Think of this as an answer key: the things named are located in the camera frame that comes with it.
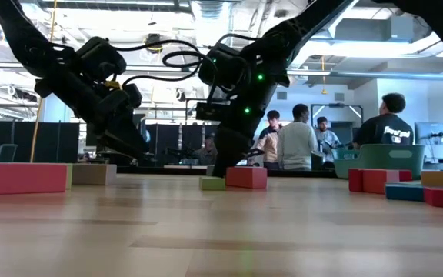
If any large black monitor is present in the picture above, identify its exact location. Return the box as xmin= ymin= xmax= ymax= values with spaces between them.
xmin=85 ymin=113 xmax=147 ymax=153

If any large beige block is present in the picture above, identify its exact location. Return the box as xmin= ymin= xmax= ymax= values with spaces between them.
xmin=71 ymin=163 xmax=118 ymax=186

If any black table frame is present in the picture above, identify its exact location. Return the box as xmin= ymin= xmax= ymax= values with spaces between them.
xmin=0 ymin=163 xmax=338 ymax=179

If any person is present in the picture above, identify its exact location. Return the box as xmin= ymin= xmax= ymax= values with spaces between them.
xmin=277 ymin=103 xmax=319 ymax=172
xmin=315 ymin=116 xmax=341 ymax=155
xmin=251 ymin=109 xmax=283 ymax=171
xmin=193 ymin=132 xmax=219 ymax=167
xmin=353 ymin=92 xmax=415 ymax=146

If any black tube frame stand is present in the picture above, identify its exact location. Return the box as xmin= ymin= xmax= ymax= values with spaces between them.
xmin=310 ymin=102 xmax=365 ymax=128
xmin=185 ymin=98 xmax=245 ymax=166

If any white building column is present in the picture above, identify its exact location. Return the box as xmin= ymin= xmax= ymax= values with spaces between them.
xmin=38 ymin=94 xmax=72 ymax=124

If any large red block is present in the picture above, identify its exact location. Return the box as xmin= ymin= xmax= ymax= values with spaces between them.
xmin=0 ymin=162 xmax=68 ymax=195
xmin=225 ymin=165 xmax=268 ymax=190

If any black round ceiling device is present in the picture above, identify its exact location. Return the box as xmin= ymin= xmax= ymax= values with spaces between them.
xmin=144 ymin=33 xmax=164 ymax=54

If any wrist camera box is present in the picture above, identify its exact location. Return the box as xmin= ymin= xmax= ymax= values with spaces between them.
xmin=195 ymin=102 xmax=231 ymax=122
xmin=123 ymin=82 xmax=144 ymax=109

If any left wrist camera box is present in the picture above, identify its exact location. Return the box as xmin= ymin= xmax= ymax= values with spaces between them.
xmin=123 ymin=82 xmax=144 ymax=109

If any silver round ceiling duct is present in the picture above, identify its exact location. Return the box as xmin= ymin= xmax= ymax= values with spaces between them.
xmin=188 ymin=0 xmax=233 ymax=125

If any black left camera cable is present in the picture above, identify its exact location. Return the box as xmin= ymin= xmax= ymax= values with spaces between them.
xmin=109 ymin=38 xmax=204 ymax=86

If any green plastic bin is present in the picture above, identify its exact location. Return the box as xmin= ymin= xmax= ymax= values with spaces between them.
xmin=331 ymin=144 xmax=426 ymax=180

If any yellow cable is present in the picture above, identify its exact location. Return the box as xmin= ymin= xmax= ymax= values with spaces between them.
xmin=28 ymin=0 xmax=59 ymax=164

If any grey ceiling pipe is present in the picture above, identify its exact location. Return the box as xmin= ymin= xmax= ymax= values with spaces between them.
xmin=288 ymin=70 xmax=443 ymax=82

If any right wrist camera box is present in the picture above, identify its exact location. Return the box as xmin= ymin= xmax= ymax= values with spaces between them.
xmin=195 ymin=102 xmax=231 ymax=122

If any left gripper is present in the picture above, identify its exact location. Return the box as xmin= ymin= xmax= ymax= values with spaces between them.
xmin=90 ymin=88 xmax=149 ymax=159

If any medium green block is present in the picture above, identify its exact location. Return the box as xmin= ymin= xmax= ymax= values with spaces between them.
xmin=198 ymin=175 xmax=227 ymax=192

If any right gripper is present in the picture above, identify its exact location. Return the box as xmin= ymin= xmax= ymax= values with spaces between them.
xmin=212 ymin=82 xmax=279 ymax=178

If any medium blue block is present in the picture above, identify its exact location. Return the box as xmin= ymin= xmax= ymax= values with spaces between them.
xmin=385 ymin=181 xmax=426 ymax=202

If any grey office chair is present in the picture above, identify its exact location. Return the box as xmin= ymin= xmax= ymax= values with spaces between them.
xmin=0 ymin=143 xmax=19 ymax=164

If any black partition panel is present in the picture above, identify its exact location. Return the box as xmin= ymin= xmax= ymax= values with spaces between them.
xmin=0 ymin=121 xmax=80 ymax=165
xmin=146 ymin=123 xmax=228 ymax=167

